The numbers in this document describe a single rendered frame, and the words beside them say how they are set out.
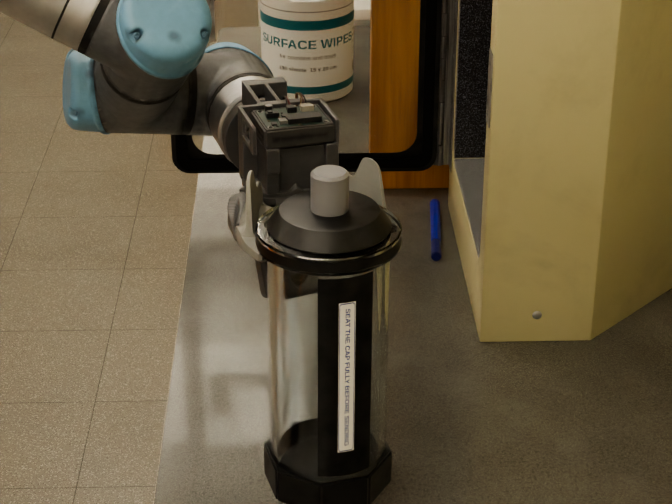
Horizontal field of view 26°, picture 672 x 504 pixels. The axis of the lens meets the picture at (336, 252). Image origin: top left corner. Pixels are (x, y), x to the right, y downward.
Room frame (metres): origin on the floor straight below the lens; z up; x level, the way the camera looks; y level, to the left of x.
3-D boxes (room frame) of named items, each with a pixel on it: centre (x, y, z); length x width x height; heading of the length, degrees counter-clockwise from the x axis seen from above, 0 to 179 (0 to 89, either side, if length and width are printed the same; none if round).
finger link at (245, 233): (1.00, 0.06, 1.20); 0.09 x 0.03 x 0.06; 172
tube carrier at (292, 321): (0.97, 0.01, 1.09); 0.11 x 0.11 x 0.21
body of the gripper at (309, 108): (1.11, 0.05, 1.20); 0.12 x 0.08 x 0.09; 16
